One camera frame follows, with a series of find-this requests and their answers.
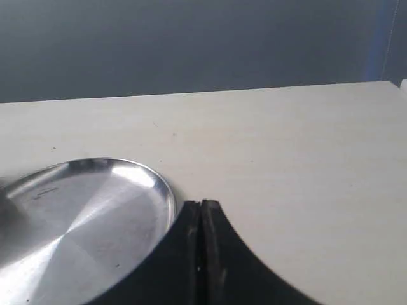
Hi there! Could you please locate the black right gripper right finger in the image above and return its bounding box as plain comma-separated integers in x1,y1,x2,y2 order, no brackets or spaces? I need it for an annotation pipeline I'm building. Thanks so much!
200,200,318,304

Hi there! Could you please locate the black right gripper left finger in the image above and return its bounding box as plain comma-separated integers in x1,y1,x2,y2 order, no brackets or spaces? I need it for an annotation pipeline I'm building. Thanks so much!
89,201,200,305

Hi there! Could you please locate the round steel tray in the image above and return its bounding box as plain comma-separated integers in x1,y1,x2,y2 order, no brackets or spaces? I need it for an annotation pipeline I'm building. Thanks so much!
1,158,179,304

